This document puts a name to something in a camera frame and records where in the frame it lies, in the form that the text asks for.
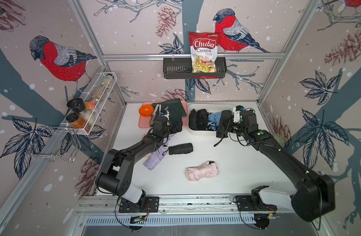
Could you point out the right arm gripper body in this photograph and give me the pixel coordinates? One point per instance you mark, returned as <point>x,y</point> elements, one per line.
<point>243,132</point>

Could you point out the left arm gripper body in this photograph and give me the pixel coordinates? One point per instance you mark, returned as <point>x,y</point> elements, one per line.
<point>171,129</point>

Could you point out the black sleeved umbrella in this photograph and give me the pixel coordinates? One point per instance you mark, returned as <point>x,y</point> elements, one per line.
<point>226,121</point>

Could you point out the light blue umbrella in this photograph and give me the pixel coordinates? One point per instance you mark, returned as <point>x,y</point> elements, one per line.
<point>218,118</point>

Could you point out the black cased compact umbrella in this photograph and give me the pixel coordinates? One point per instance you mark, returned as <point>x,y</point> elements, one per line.
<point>181,149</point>

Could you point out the blue patterned umbrella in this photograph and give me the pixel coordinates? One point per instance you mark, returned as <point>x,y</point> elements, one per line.
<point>211,126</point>

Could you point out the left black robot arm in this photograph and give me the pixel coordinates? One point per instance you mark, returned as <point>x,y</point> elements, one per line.
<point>115,173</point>

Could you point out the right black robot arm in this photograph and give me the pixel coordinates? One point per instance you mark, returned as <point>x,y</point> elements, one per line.
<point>314,195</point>

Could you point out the lavender folded umbrella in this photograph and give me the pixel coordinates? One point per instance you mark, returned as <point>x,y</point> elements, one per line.
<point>156,157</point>

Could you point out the cream storage box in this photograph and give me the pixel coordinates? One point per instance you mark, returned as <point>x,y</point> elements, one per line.
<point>211,108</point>

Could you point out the pink folded umbrella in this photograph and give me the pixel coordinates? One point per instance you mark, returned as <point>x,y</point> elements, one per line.
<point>207,170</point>

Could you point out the pink plastic tray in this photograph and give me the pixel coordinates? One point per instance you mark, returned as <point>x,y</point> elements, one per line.
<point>144,122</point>

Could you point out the dark green cloth napkin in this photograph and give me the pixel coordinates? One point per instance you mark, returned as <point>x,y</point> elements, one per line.
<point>175,109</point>

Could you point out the green lidded glass jar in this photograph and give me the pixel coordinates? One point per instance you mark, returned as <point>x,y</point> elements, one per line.
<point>280,139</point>

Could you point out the orange spice jar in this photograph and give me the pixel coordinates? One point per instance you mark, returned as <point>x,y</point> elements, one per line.
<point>76,121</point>

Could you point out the black lidded spice jar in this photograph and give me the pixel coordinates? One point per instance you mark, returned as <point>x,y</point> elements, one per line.
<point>77,105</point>

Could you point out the Chuba cassava chips bag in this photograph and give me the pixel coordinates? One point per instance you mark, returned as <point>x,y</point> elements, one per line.
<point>203,51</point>

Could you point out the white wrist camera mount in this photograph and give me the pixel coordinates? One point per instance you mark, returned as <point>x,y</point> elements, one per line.
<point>236,114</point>

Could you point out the white handled knife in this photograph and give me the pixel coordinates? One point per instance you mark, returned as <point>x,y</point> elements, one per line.
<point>154,114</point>

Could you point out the white wire spice rack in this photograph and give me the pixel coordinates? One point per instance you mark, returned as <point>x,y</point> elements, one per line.
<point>95,99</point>

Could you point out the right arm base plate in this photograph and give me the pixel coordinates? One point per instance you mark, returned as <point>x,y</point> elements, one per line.
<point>245,203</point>

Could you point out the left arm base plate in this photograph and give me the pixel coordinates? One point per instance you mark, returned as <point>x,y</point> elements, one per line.
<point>145,204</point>

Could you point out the wire hook rack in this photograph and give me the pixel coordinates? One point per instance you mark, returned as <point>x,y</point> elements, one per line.
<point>63,145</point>

